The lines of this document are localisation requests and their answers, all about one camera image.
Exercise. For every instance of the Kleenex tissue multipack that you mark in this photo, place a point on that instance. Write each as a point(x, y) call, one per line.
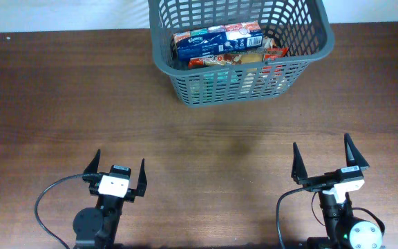
point(217, 40)

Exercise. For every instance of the beige snack pouch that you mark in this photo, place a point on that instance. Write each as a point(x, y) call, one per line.
point(268, 43)

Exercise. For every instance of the San Remo spaghetti packet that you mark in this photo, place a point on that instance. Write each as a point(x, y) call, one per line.
point(269, 54)

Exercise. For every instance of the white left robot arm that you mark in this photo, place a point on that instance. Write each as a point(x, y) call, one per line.
point(96, 227)

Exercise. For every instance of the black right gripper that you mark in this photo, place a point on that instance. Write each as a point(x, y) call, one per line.
point(300, 175)

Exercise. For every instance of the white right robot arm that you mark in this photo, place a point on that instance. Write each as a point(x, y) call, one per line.
point(343, 228)

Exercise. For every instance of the teal tissue pocket pack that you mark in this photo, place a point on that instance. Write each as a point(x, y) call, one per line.
point(221, 78)

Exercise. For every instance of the grey plastic lattice basket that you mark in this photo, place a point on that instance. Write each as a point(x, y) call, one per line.
point(302, 26)

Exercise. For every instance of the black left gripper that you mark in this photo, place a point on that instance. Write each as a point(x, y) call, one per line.
point(139, 189)

